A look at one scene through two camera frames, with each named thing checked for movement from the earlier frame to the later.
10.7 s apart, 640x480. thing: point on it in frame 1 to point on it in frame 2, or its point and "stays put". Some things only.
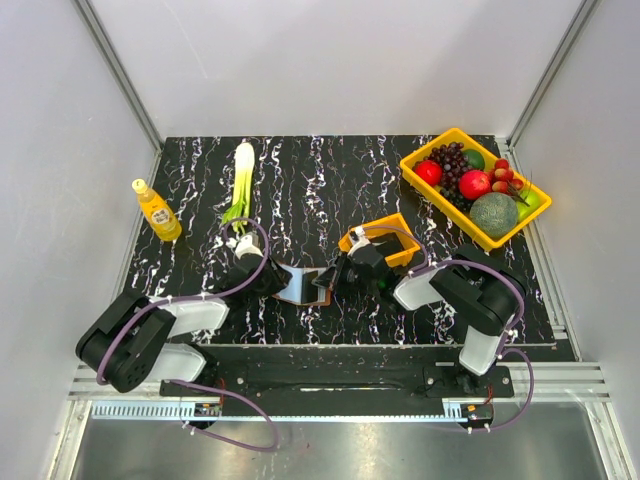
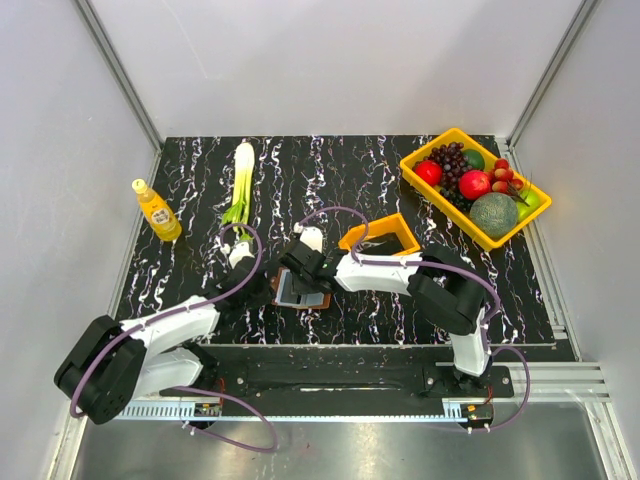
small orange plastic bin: (389, 225) stays put
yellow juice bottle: (160, 215) stays put
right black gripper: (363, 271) to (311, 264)
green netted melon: (493, 214) stays put
